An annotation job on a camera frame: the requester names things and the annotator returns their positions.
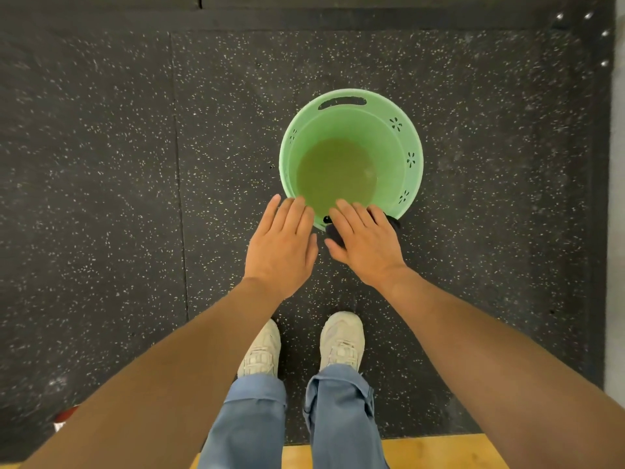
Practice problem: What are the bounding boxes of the blue jeans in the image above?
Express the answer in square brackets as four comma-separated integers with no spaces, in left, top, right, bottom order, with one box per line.
[197,363,389,469]

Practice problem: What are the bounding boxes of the green plastic bucket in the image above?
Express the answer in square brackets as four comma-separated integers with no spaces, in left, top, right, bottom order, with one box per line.
[279,89,424,231]

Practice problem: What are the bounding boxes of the murky greenish water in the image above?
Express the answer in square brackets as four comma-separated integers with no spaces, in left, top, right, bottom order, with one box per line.
[296,138,378,215]

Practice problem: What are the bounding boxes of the person's left white sneaker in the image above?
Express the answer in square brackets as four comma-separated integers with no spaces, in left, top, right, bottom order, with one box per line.
[237,319,282,379]

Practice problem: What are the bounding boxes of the person's left hand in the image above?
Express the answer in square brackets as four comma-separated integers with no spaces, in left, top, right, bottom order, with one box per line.
[243,194,319,301]

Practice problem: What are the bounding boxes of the person's right hand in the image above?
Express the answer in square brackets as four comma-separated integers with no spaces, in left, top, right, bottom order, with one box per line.
[324,199,409,291]

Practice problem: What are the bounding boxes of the person's white sneaker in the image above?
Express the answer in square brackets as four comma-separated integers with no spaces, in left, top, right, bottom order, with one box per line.
[237,319,282,379]
[320,311,366,373]

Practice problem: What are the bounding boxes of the person's right white sneaker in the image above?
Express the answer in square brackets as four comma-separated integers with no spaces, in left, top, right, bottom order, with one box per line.
[320,311,366,373]

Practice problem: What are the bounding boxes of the black cloth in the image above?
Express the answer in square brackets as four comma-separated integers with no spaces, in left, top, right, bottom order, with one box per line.
[324,215,402,249]

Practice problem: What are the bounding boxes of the person's right forearm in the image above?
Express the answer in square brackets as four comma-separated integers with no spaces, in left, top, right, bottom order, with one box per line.
[378,266,625,469]

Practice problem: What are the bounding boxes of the red and white object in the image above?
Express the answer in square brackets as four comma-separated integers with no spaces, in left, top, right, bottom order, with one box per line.
[53,405,80,433]

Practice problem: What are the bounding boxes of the person's left forearm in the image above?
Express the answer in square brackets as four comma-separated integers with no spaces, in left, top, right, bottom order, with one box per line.
[22,277,290,469]

